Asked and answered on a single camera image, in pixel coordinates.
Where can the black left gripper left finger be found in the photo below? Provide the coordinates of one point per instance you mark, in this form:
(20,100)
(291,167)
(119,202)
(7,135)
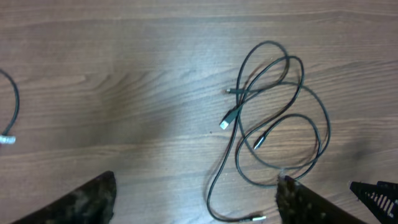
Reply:
(91,203)

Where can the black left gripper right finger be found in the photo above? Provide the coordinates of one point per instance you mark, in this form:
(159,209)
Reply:
(297,204)

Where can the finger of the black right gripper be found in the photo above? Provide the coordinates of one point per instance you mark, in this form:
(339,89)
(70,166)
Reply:
(380,199)

